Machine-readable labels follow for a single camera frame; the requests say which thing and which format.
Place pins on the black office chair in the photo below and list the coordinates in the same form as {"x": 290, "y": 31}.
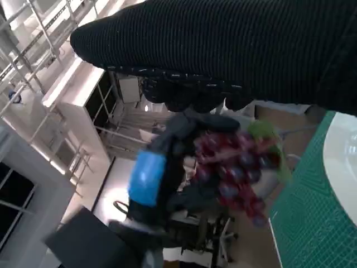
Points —
{"x": 206, "y": 231}

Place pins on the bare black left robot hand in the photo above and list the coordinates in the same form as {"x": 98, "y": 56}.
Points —
{"x": 146, "y": 178}

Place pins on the red toy grape bunch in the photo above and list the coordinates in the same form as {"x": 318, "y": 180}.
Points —
{"x": 234, "y": 173}

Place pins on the white square plate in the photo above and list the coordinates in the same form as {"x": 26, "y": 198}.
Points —
{"x": 343, "y": 162}

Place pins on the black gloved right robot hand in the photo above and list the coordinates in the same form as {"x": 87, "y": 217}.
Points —
{"x": 223, "y": 47}

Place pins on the white shelving cabinet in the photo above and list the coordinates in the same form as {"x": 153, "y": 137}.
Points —
{"x": 81, "y": 111}

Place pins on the green cutting mat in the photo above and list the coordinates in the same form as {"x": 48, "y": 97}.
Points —
{"x": 306, "y": 217}

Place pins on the metal rack frame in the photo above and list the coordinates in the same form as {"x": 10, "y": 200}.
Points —
{"x": 36, "y": 36}

